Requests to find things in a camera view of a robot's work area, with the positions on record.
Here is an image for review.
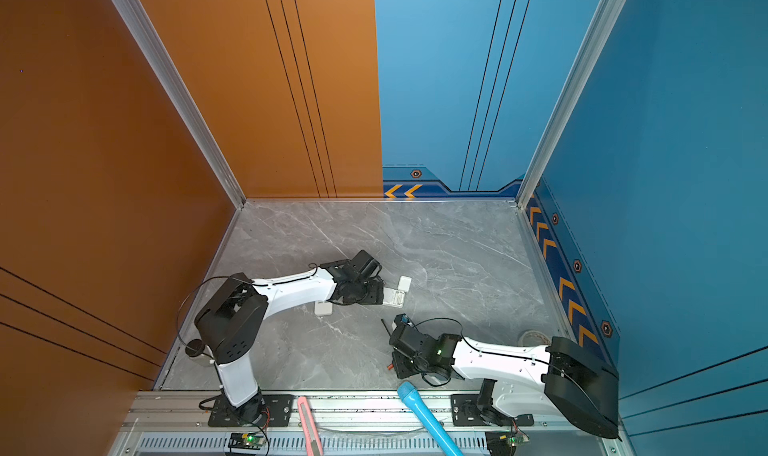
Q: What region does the white battery cover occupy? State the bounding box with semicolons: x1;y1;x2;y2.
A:
398;276;412;293

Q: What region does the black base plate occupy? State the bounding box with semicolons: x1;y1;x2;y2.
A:
199;394;294;429
450;394;535;427

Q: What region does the right green circuit board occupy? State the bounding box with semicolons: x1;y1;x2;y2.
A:
485;431;530;456

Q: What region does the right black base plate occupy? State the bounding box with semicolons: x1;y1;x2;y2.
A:
450;394;535;427

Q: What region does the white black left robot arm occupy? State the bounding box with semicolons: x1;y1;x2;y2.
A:
187;251;384;426

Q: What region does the roll of beige tape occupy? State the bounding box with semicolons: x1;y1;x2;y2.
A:
518;330;551;347

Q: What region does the aluminium corner post right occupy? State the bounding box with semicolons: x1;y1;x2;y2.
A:
515;0;627;210

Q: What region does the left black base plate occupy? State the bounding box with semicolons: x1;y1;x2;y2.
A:
199;394;294;429

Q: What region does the white remote control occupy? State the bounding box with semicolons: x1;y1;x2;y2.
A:
314;302;334;317

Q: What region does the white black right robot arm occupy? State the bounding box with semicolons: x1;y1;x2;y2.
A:
389;325;619;439

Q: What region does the pink utility knife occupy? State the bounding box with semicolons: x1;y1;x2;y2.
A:
296;396;324;456

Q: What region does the green circuit board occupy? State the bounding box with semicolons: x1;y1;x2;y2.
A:
227;432;270;455
485;431;530;456

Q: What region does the white remote with back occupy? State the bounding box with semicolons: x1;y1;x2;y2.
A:
382;288;406;308

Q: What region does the left green circuit board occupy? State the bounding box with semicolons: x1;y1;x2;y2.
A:
227;432;270;455

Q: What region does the blue plastic flashlight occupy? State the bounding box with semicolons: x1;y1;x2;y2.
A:
397;381;463;456

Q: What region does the aluminium front rail frame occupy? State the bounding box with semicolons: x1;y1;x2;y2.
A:
109;390;633;455

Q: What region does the aluminium corner post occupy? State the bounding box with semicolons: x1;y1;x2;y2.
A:
515;0;627;210
111;0;246;210

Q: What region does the aluminium corner post left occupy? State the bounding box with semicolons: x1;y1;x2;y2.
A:
111;0;246;210

